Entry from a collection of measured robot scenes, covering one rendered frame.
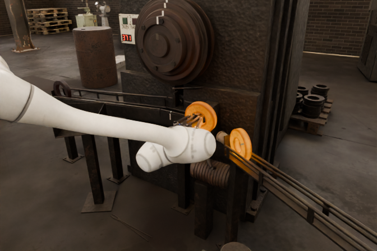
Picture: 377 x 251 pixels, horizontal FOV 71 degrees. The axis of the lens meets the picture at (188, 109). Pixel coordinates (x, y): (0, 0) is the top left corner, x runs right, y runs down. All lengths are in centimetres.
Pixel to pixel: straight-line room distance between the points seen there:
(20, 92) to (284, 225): 166
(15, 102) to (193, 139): 47
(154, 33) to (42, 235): 139
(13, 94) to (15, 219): 156
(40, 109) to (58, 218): 141
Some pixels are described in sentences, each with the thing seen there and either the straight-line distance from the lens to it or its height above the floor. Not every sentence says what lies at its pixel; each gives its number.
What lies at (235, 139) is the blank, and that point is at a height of 72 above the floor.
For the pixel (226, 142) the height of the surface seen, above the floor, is 69.
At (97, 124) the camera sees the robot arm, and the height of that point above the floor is 103.
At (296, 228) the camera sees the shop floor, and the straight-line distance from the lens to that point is 194.
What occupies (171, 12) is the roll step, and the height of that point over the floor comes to 127.
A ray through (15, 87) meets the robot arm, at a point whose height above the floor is 116.
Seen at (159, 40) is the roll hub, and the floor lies 114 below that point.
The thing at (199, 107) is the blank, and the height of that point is 89.
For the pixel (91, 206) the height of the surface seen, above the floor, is 1.
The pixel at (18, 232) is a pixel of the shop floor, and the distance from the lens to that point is 209.
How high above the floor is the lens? 135
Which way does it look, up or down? 24 degrees down
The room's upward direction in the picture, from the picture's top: straight up
